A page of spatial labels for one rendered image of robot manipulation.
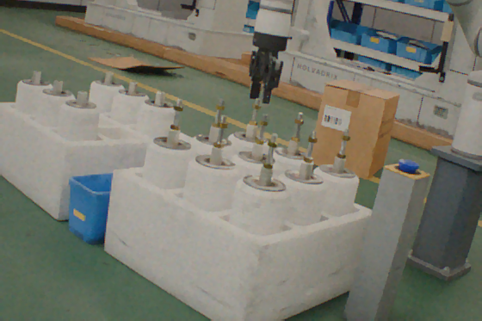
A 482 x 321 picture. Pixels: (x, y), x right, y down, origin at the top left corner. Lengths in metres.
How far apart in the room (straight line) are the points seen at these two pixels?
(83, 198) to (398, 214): 0.64
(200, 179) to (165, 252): 0.16
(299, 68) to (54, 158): 2.53
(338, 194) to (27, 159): 0.75
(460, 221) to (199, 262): 0.70
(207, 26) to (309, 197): 3.39
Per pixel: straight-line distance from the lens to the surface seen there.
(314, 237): 1.18
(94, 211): 1.36
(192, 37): 4.51
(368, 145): 2.34
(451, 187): 1.58
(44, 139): 1.51
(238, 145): 1.42
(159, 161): 1.25
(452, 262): 1.62
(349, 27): 7.34
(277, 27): 1.39
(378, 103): 2.32
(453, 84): 3.33
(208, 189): 1.17
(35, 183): 1.56
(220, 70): 4.16
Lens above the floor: 0.57
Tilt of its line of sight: 13 degrees down
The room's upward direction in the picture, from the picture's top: 11 degrees clockwise
